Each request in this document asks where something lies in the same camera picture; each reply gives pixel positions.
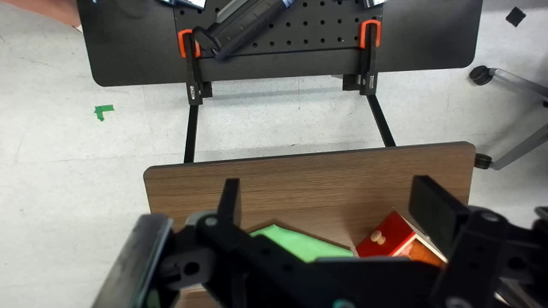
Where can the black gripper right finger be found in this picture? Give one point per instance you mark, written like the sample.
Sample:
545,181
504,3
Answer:
437,210

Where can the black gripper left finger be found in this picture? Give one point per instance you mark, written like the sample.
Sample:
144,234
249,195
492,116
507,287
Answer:
230,205

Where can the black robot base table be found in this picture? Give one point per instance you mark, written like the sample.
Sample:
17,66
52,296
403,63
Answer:
130,44

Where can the red wooden drawer box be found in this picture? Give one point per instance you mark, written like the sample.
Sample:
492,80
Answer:
389,234

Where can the green block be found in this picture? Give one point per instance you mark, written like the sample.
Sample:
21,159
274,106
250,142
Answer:
297,241

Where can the brown wooden table top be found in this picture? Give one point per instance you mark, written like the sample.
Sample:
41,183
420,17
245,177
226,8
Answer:
319,181

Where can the office chair base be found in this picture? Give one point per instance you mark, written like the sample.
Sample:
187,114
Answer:
523,145

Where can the green floor tape mark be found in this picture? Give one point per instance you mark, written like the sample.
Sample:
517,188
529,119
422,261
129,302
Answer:
103,111

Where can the orange black bar clamp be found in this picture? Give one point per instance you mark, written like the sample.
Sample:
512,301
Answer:
183,41
368,30

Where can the black grey handheld device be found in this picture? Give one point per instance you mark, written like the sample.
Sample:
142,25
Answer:
242,27

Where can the black perforated mounting board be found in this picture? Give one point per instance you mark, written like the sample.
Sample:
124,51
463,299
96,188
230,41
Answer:
322,30

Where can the black metal table frame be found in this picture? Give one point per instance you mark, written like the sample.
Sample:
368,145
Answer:
190,133

